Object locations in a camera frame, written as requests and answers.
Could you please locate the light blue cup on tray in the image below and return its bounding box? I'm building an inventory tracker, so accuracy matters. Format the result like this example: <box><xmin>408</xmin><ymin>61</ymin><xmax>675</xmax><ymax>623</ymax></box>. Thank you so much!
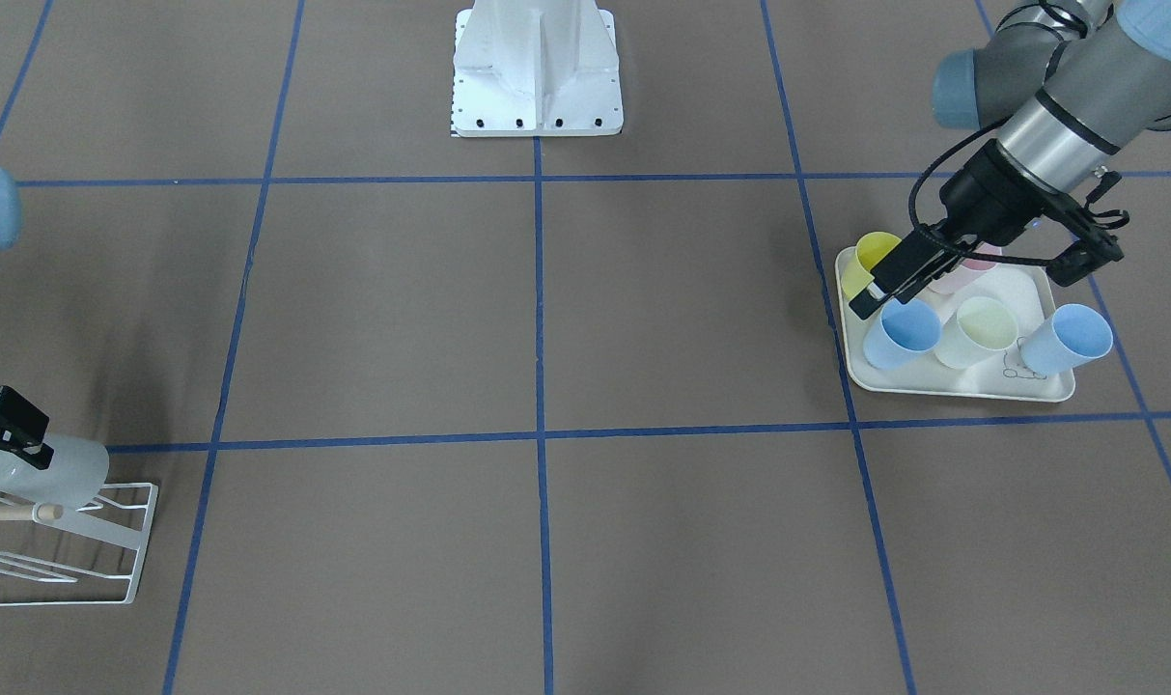
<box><xmin>862</xmin><ymin>300</ymin><xmax>943</xmax><ymax>371</ymax></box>

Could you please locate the light blue cup off tray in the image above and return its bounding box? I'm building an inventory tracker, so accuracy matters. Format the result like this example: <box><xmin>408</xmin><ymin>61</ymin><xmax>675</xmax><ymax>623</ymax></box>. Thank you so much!
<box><xmin>1020</xmin><ymin>304</ymin><xmax>1114</xmax><ymax>376</ymax></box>

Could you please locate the cream plastic cup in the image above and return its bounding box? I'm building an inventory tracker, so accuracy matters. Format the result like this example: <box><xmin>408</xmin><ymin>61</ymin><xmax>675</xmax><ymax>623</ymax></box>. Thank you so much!
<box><xmin>933</xmin><ymin>296</ymin><xmax>1018</xmax><ymax>370</ymax></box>

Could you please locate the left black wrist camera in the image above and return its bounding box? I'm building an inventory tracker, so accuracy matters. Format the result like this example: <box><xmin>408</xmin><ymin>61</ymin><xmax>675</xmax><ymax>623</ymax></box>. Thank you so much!
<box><xmin>1045</xmin><ymin>168</ymin><xmax>1127</xmax><ymax>288</ymax></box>

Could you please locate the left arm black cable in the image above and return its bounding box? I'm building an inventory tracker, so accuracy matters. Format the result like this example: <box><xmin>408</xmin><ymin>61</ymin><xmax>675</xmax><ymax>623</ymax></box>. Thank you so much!
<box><xmin>908</xmin><ymin>59</ymin><xmax>1078</xmax><ymax>262</ymax></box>

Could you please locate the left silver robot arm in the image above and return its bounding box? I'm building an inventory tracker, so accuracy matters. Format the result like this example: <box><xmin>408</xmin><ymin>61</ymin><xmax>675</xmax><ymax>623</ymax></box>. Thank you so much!
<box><xmin>849</xmin><ymin>1</ymin><xmax>1171</xmax><ymax>319</ymax></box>

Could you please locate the white wire cup rack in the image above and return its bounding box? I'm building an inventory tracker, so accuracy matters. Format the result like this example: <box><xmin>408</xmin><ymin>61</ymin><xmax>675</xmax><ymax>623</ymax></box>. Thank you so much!
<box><xmin>0</xmin><ymin>483</ymin><xmax>160</xmax><ymax>608</ymax></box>

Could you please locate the pink plastic cup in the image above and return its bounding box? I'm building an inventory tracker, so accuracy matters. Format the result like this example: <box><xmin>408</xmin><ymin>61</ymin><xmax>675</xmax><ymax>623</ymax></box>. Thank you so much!
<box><xmin>927</xmin><ymin>257</ymin><xmax>999</xmax><ymax>295</ymax></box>

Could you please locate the frosted white plastic cup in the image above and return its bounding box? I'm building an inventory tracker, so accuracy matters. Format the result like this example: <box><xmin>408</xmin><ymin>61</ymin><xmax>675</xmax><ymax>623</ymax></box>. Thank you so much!
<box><xmin>0</xmin><ymin>434</ymin><xmax>109</xmax><ymax>510</ymax></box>

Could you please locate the cream plastic tray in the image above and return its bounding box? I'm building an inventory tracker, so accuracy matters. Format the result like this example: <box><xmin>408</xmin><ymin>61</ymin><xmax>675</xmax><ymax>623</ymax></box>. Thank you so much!
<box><xmin>841</xmin><ymin>264</ymin><xmax>1075</xmax><ymax>402</ymax></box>

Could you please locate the white central pedestal column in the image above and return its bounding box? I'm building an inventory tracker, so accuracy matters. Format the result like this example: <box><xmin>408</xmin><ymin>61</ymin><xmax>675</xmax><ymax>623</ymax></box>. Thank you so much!
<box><xmin>450</xmin><ymin>1</ymin><xmax>625</xmax><ymax>138</ymax></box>

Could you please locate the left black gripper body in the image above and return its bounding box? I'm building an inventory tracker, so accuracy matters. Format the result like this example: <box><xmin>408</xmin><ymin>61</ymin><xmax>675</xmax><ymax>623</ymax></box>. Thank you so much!
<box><xmin>937</xmin><ymin>140</ymin><xmax>1062</xmax><ymax>247</ymax></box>

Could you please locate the yellow plastic cup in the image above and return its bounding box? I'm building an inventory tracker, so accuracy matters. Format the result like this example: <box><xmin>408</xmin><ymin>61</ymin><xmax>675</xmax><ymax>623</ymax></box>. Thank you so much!
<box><xmin>838</xmin><ymin>232</ymin><xmax>902</xmax><ymax>302</ymax></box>

